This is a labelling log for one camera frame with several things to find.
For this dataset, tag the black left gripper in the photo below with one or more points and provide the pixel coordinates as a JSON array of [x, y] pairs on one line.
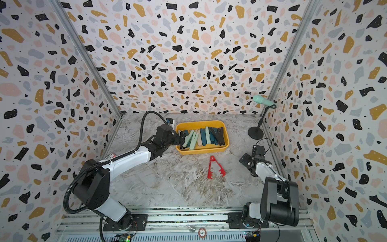
[[179, 141]]

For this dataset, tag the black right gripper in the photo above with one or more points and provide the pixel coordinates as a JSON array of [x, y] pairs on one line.
[[247, 159]]

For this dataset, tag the pale green pliers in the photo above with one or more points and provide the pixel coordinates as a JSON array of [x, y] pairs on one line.
[[194, 141]]

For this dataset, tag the beige pliers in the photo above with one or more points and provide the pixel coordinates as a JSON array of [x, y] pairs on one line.
[[199, 141]]

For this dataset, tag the light green pliers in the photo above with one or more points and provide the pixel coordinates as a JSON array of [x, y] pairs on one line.
[[208, 137], [187, 139]]

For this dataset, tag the red pruning pliers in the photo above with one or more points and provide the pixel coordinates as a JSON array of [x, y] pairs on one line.
[[214, 165]]

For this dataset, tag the yellow storage box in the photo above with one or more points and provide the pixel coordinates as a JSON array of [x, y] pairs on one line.
[[211, 148]]

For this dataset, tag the black pliers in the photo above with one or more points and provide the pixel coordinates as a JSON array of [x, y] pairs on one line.
[[218, 134]]

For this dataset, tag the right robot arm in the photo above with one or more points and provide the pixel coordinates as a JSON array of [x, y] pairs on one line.
[[279, 202]]

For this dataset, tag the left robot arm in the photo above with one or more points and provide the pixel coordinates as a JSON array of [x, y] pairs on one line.
[[90, 188]]

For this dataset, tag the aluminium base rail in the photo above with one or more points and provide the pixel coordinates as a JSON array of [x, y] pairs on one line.
[[183, 224]]

